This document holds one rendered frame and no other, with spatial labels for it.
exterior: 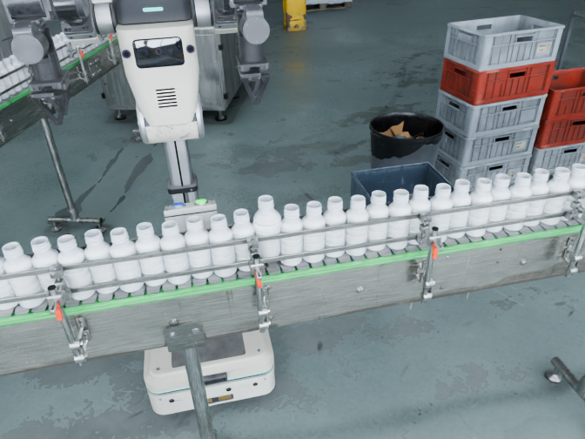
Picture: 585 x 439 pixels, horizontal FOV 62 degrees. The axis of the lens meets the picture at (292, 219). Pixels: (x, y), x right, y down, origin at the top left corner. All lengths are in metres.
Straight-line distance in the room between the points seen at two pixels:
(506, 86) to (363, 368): 2.09
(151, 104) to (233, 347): 1.03
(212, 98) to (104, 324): 3.78
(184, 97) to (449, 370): 1.64
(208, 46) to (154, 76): 3.15
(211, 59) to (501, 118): 2.59
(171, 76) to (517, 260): 1.18
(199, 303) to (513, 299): 1.97
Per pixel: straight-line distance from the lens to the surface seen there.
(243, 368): 2.06
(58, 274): 1.23
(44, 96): 1.20
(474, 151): 3.62
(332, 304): 1.36
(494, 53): 3.41
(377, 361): 2.39
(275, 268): 1.27
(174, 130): 1.70
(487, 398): 2.37
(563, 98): 4.02
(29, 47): 1.13
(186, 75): 1.64
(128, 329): 1.33
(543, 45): 3.66
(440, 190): 1.32
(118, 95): 5.21
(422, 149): 2.99
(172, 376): 2.07
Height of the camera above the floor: 1.79
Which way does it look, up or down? 33 degrees down
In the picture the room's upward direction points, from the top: 2 degrees counter-clockwise
